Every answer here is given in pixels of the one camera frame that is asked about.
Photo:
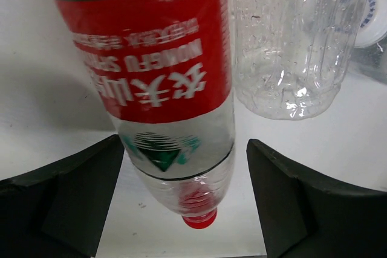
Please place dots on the red label water bottle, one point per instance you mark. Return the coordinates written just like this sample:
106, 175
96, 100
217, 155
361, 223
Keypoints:
162, 69

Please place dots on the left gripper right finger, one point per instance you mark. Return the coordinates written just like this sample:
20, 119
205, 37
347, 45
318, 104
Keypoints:
304, 213

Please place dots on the clear unlabelled plastic bottle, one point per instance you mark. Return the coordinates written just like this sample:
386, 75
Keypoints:
291, 56

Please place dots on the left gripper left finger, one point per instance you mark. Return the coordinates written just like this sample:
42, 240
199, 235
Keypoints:
59, 210

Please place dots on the green blue label bottle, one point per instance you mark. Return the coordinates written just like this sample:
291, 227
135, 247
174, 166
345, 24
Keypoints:
369, 53

